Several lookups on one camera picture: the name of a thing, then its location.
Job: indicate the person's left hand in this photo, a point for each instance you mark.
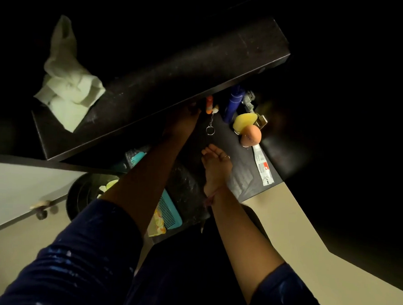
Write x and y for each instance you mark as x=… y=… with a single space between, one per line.
x=181 y=122

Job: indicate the person's right hand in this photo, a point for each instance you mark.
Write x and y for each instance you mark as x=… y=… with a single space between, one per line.
x=216 y=170

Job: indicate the metal keyring with white charm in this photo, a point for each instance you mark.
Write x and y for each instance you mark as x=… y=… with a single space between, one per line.
x=215 y=109

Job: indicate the white tube with red label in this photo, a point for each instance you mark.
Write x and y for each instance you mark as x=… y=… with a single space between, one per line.
x=263 y=168

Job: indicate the pink makeup sponge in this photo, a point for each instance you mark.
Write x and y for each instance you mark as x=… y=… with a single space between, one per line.
x=251 y=135

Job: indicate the blue plastic bottle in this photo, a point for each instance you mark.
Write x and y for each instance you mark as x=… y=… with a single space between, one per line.
x=233 y=101

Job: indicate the yellow makeup sponge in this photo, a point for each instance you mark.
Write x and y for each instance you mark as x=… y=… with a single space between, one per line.
x=244 y=121

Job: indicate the teal wide-tooth comb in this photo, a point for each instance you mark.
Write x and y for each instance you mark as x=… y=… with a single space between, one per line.
x=170 y=210

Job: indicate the white wet wipe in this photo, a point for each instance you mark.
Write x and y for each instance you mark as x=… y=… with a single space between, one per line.
x=69 y=88

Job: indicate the person's right forearm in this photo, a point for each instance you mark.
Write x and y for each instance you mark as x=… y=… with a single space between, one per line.
x=243 y=248

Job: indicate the person's left forearm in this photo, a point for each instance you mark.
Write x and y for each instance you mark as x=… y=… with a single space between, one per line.
x=141 y=188

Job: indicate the person's dark trousers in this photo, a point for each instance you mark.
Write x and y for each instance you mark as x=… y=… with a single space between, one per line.
x=187 y=275

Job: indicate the pink wrist thread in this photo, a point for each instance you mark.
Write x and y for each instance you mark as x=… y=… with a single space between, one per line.
x=209 y=199

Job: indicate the dark cabinet shelf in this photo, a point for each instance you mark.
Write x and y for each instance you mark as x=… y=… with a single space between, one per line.
x=175 y=77

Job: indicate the metal cabinet hinge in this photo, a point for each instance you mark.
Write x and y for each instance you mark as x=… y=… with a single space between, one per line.
x=250 y=102

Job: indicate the yellow crumpled wipes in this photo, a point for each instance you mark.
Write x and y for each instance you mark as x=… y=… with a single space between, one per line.
x=109 y=185

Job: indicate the black round waste bin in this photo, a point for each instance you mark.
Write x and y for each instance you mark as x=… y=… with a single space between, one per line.
x=79 y=194

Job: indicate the blue patterned right sleeve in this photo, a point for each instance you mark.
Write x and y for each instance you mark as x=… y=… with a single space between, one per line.
x=288 y=299

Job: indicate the blue patterned sleeve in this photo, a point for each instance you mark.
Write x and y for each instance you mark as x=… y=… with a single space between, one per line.
x=79 y=259
x=288 y=299

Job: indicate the beige door knob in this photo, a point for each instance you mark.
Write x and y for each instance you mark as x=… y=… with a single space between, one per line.
x=41 y=205

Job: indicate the blue patterned left sleeve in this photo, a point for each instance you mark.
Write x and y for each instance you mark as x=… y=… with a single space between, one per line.
x=79 y=259

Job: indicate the pale cabinet door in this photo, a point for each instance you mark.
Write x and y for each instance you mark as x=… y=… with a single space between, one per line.
x=15 y=190

